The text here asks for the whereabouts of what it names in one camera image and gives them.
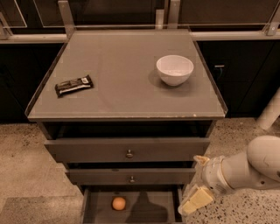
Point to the grey bottom drawer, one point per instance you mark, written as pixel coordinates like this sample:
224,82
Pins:
145,204

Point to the grey drawer cabinet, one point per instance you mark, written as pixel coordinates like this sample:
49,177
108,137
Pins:
128,98

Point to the grey middle drawer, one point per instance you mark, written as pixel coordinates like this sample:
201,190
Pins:
138,176

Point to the black snack bar wrapper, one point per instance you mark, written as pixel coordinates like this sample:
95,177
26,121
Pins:
74,85

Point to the white ceramic bowl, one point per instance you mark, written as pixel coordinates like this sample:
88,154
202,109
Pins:
174,70

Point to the orange fruit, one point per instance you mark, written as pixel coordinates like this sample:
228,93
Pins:
119,203

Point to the grey top drawer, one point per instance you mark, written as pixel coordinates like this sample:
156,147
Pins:
140,149

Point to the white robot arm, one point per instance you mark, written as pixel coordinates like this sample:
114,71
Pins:
258,167

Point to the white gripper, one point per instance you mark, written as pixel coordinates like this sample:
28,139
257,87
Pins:
212,172

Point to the metal railing frame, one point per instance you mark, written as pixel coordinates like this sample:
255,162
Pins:
31,21

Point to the grey drawer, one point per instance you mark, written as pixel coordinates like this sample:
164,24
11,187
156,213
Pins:
145,204
138,176
140,149

